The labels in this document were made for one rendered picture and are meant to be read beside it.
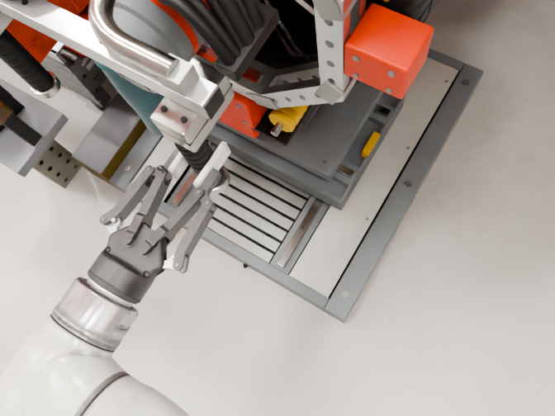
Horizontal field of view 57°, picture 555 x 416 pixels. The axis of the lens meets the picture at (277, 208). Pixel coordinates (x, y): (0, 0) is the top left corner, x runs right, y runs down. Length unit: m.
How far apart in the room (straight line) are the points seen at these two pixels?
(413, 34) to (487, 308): 0.96
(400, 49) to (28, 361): 0.57
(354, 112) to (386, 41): 0.71
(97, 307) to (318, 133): 0.86
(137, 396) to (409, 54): 0.51
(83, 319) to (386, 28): 0.51
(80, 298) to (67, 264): 1.04
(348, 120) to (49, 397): 0.99
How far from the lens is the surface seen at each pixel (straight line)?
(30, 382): 0.66
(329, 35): 0.69
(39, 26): 0.70
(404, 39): 0.69
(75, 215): 1.72
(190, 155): 0.65
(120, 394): 0.63
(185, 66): 0.55
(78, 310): 0.65
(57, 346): 0.65
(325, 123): 1.37
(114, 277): 0.65
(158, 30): 0.73
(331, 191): 1.38
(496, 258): 1.54
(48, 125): 1.31
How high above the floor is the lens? 1.45
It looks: 71 degrees down
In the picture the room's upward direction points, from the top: 22 degrees counter-clockwise
